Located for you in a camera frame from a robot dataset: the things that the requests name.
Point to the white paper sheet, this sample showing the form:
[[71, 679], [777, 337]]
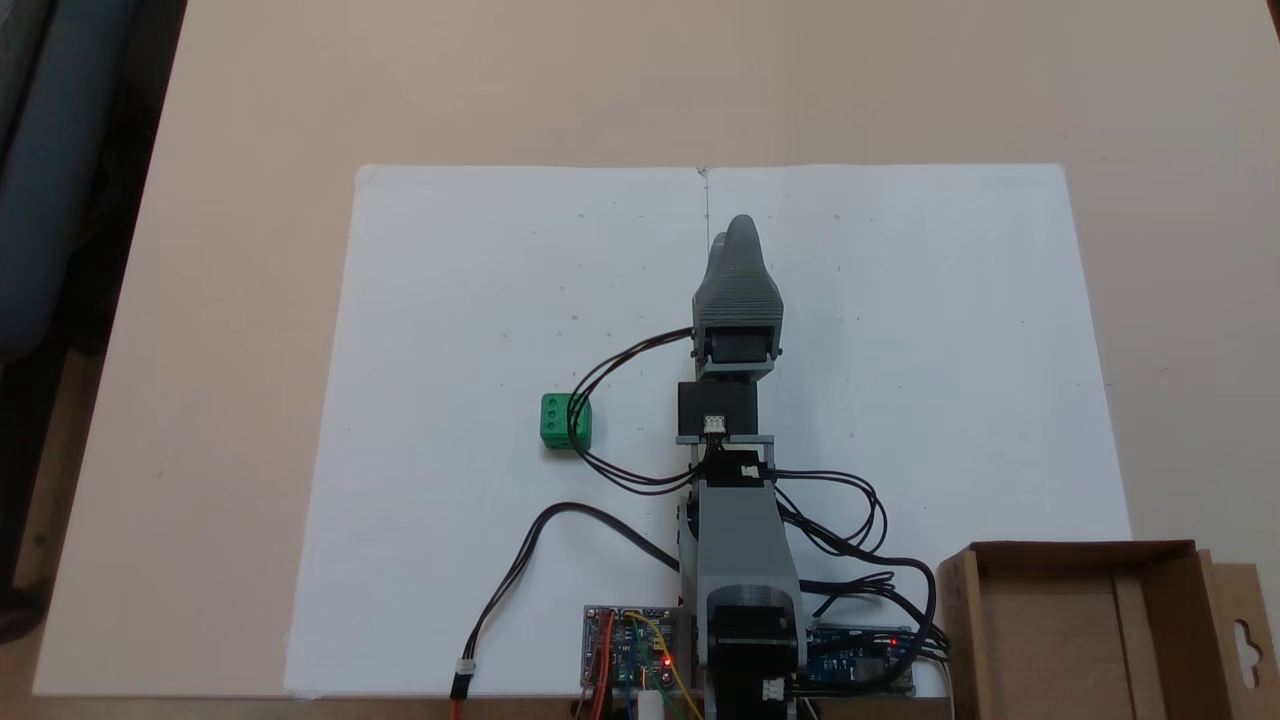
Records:
[[950, 350], [450, 350]]

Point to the green dice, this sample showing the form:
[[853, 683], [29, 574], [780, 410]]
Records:
[[555, 420]]

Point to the white cylindrical part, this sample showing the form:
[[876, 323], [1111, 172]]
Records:
[[651, 706]]

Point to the blue circuit board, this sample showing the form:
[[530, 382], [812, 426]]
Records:
[[850, 665]]

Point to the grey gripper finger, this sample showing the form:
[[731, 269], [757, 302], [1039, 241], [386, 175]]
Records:
[[714, 252], [742, 245]]

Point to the brown cardboard box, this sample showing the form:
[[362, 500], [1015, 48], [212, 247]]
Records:
[[1050, 640]]

